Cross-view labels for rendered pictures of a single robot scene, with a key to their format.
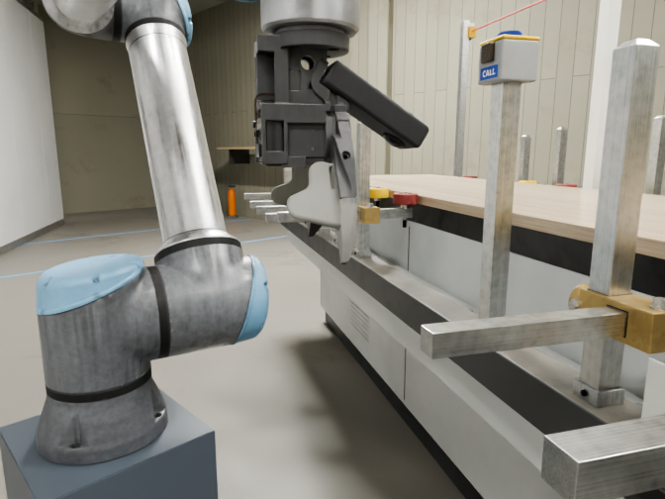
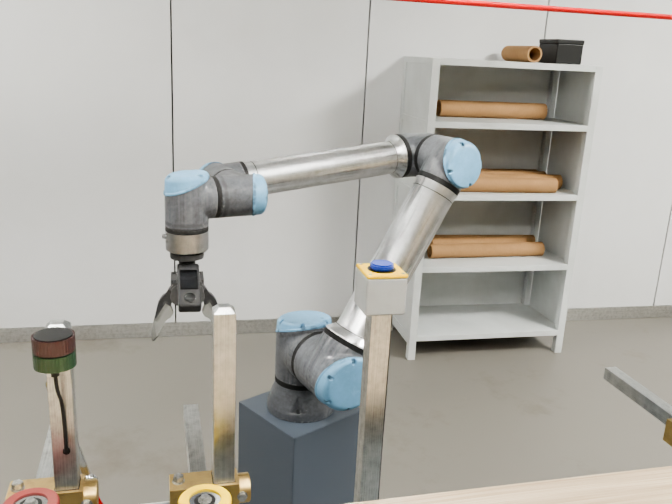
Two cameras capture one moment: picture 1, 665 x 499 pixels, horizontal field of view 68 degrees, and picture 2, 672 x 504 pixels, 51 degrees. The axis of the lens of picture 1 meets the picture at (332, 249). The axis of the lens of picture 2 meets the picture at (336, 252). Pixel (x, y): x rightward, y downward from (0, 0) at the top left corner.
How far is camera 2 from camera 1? 1.72 m
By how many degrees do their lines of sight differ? 88
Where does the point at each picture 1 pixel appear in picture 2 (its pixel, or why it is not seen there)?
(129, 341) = (284, 360)
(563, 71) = not seen: outside the picture
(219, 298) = (309, 366)
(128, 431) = (276, 404)
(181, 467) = (279, 441)
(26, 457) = not seen: hidden behind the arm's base
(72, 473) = (260, 404)
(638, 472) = not seen: hidden behind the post
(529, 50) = (363, 286)
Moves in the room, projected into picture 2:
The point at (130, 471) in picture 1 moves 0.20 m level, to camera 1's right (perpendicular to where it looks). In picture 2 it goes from (262, 420) to (252, 461)
